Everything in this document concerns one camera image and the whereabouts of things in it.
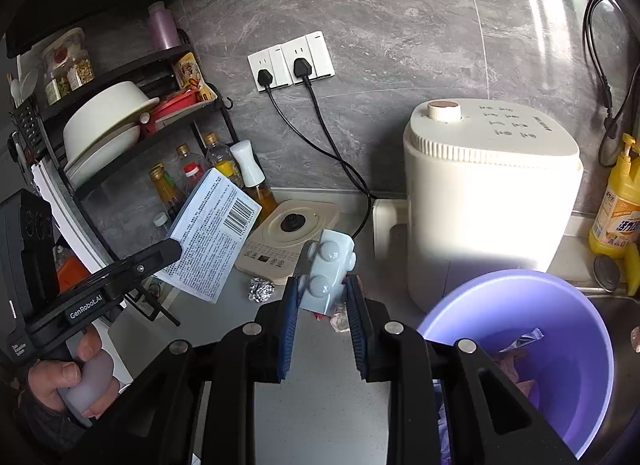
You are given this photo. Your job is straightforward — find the yellow dish soap bottle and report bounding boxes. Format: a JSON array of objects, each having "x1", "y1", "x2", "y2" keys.
[{"x1": 589, "y1": 132, "x2": 640, "y2": 258}]

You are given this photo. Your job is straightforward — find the silver wrapper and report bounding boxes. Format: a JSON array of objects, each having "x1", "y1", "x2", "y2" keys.
[{"x1": 502, "y1": 327, "x2": 543, "y2": 353}]

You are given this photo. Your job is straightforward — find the pink bottle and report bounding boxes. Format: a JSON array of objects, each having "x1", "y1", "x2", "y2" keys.
[{"x1": 147, "y1": 1, "x2": 182, "y2": 51}]

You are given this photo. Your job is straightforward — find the light blue blister tray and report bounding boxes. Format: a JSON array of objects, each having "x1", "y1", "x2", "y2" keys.
[{"x1": 292, "y1": 229, "x2": 358, "y2": 317}]

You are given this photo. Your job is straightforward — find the black kitchen rack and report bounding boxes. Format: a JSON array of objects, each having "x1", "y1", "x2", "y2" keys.
[{"x1": 7, "y1": 28, "x2": 241, "y2": 328}]

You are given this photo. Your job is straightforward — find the person's left forearm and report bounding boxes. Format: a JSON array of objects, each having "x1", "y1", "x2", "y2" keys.
[{"x1": 10, "y1": 385, "x2": 101, "y2": 465}]

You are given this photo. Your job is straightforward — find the brown paper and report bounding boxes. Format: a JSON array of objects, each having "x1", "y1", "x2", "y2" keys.
[{"x1": 492, "y1": 350, "x2": 536, "y2": 396}]

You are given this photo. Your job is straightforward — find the glass spice jar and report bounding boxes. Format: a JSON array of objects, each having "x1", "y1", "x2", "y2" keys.
[
  {"x1": 67, "y1": 58, "x2": 96, "y2": 92},
  {"x1": 44, "y1": 72, "x2": 71, "y2": 106}
]

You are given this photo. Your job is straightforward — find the blue white barcode packet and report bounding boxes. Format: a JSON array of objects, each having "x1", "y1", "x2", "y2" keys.
[{"x1": 155, "y1": 168, "x2": 263, "y2": 303}]

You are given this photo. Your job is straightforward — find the white spoons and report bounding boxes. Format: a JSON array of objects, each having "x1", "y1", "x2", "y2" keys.
[{"x1": 10, "y1": 68, "x2": 41, "y2": 106}]

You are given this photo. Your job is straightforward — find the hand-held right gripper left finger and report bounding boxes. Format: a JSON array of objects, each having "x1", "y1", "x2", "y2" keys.
[{"x1": 75, "y1": 275, "x2": 303, "y2": 465}]

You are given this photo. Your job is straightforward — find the purple plastic bucket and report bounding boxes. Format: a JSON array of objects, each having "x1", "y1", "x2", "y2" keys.
[{"x1": 417, "y1": 269, "x2": 615, "y2": 461}]

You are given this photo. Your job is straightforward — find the white wall socket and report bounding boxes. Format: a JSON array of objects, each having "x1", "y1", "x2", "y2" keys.
[
  {"x1": 247, "y1": 44, "x2": 288, "y2": 93},
  {"x1": 280, "y1": 31, "x2": 335, "y2": 86}
]

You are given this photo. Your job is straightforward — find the black utensil holder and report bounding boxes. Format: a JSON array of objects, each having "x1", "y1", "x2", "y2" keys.
[{"x1": 10, "y1": 100, "x2": 46, "y2": 158}]

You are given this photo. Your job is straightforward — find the small crumpled foil ball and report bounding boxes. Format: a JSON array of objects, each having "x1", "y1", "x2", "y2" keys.
[{"x1": 247, "y1": 279, "x2": 276, "y2": 303}]

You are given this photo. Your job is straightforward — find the yellow snack bag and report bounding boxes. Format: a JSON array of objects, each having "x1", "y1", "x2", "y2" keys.
[{"x1": 172, "y1": 52, "x2": 217, "y2": 103}]

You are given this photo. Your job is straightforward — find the hanging black cable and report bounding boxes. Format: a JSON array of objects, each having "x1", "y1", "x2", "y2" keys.
[{"x1": 582, "y1": 0, "x2": 640, "y2": 168}]

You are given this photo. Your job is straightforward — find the small clear jar white cap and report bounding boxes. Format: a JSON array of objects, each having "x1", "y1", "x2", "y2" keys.
[{"x1": 152, "y1": 212, "x2": 173, "y2": 241}]

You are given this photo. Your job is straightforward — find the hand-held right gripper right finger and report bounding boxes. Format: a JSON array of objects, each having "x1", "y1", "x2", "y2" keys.
[{"x1": 344, "y1": 274, "x2": 581, "y2": 465}]

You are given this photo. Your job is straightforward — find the cream induction cooker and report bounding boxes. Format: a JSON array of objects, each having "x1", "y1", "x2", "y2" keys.
[{"x1": 234, "y1": 199, "x2": 341, "y2": 280}]

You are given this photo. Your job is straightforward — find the clear bottle gold cap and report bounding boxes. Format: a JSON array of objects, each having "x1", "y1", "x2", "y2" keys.
[{"x1": 202, "y1": 132, "x2": 238, "y2": 181}]

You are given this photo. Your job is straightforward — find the red packet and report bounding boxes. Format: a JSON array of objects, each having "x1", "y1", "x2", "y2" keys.
[{"x1": 140, "y1": 90, "x2": 201, "y2": 138}]

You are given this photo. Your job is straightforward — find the black power cable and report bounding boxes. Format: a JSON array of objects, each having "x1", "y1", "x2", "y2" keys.
[
  {"x1": 265, "y1": 88, "x2": 376, "y2": 241},
  {"x1": 306, "y1": 81, "x2": 373, "y2": 196}
]

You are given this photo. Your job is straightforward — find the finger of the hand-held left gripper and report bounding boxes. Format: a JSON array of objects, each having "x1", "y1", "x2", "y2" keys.
[{"x1": 75, "y1": 239, "x2": 182, "y2": 296}]

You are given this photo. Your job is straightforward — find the white air fryer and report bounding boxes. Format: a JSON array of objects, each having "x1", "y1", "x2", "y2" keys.
[{"x1": 372, "y1": 98, "x2": 585, "y2": 313}]

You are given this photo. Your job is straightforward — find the large white bowl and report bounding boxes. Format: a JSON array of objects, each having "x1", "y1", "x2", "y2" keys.
[{"x1": 62, "y1": 81, "x2": 161, "y2": 161}]

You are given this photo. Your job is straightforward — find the round metal sink stopper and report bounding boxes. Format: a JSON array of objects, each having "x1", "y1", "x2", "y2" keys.
[{"x1": 594, "y1": 255, "x2": 622, "y2": 292}]

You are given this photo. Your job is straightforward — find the steel sink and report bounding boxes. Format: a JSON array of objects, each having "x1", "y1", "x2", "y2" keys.
[{"x1": 565, "y1": 287, "x2": 640, "y2": 465}]

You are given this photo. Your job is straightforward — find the white top oil sprayer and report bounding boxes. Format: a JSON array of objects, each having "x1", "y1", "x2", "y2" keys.
[{"x1": 230, "y1": 140, "x2": 278, "y2": 226}]

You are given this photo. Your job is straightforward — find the person's left hand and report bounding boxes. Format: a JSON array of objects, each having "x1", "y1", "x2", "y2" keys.
[{"x1": 27, "y1": 330, "x2": 128, "y2": 420}]

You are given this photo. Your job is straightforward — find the white shallow bowl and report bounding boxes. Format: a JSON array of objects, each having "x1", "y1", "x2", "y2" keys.
[{"x1": 65, "y1": 122, "x2": 142, "y2": 176}]

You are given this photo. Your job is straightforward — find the yellow sponge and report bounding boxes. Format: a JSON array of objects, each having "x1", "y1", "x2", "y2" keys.
[{"x1": 622, "y1": 242, "x2": 640, "y2": 283}]

